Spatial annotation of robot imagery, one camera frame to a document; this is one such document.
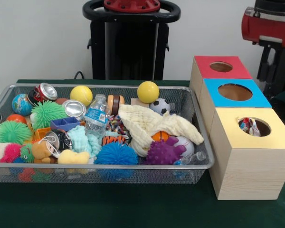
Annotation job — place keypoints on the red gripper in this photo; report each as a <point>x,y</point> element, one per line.
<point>270,29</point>

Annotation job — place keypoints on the multicoloured patterned cloth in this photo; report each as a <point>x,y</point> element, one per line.
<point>249,126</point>

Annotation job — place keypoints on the wooden box with three holes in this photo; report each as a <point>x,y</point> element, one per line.
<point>251,166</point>

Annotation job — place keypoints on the clear mesh bin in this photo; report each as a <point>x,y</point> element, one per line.
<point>61,174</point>

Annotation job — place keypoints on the small soccer ball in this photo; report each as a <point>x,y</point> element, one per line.
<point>159,107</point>

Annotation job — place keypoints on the smooth yellow ball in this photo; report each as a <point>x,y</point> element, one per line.
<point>148,92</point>

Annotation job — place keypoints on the cream waffle cloth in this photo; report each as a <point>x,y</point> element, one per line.
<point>156,123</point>

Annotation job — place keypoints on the purple spiky toy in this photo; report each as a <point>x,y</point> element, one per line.
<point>164,153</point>

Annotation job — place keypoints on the blue spiky ball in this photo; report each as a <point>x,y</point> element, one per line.
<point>115,154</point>

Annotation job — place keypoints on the yellow tennis-seam ball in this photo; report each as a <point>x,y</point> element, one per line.
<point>81,95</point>

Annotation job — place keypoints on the silver drink can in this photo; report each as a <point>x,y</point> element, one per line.
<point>73,109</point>

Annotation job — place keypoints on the dark green tablecloth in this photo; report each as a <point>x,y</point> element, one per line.
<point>109,206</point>

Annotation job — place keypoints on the red drink can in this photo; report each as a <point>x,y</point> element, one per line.
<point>46,92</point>

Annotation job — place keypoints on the green spiky ball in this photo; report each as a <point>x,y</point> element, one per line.
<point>46,114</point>
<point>12,131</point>

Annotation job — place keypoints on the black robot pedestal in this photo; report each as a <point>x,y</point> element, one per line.
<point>130,47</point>

